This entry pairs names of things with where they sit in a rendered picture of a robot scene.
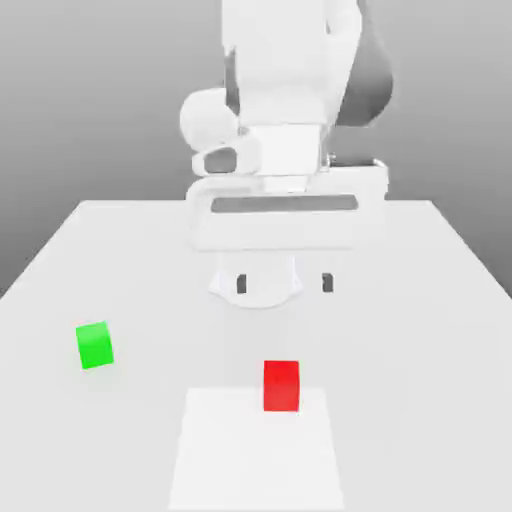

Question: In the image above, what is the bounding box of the small red cube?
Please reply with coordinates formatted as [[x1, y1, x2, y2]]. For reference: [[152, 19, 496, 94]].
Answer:
[[262, 359, 301, 414]]

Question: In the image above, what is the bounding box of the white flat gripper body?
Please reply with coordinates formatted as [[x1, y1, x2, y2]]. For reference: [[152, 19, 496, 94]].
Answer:
[[185, 176, 388, 254]]

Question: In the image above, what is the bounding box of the small green cube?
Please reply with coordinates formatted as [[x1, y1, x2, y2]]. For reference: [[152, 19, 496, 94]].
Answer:
[[74, 320, 116, 371]]

